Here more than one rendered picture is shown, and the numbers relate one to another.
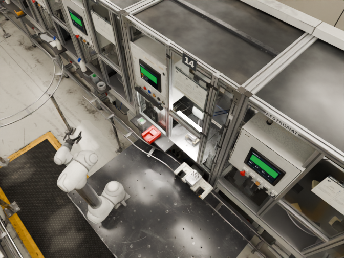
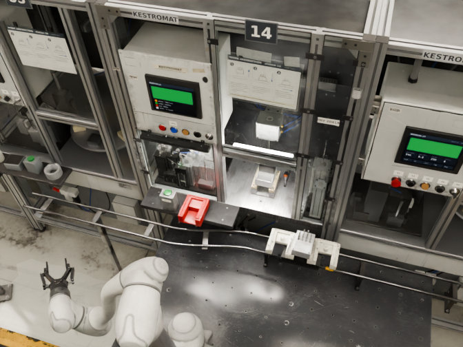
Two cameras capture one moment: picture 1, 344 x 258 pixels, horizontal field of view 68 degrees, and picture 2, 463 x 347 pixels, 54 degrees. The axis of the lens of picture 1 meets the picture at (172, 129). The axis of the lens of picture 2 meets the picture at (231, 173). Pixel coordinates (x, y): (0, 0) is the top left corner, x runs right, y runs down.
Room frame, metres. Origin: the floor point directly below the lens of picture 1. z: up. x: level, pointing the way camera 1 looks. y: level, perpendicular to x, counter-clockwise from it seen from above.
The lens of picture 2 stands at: (-0.03, 0.66, 2.93)
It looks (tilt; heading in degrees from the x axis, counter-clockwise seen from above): 49 degrees down; 334
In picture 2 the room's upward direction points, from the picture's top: 3 degrees counter-clockwise
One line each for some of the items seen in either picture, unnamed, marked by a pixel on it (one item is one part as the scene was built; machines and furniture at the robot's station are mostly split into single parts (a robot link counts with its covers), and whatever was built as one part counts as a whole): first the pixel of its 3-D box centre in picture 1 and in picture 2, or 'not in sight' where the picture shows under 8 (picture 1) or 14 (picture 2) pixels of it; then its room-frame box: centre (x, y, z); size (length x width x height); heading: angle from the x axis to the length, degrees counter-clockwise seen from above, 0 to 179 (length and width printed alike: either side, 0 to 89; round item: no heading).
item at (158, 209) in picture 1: (158, 212); (273, 331); (0.73, 0.11, 0.66); 1.50 x 1.06 x 0.04; 45
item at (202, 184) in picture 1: (192, 181); (302, 250); (0.97, -0.21, 0.84); 0.36 x 0.14 x 0.10; 45
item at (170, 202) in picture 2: (143, 123); (169, 198); (1.53, 0.30, 0.97); 0.08 x 0.08 x 0.12; 45
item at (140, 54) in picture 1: (159, 69); (179, 85); (1.64, 0.12, 1.60); 0.42 x 0.29 x 0.46; 45
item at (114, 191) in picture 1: (113, 191); (185, 332); (0.86, 0.52, 0.85); 0.18 x 0.16 x 0.22; 150
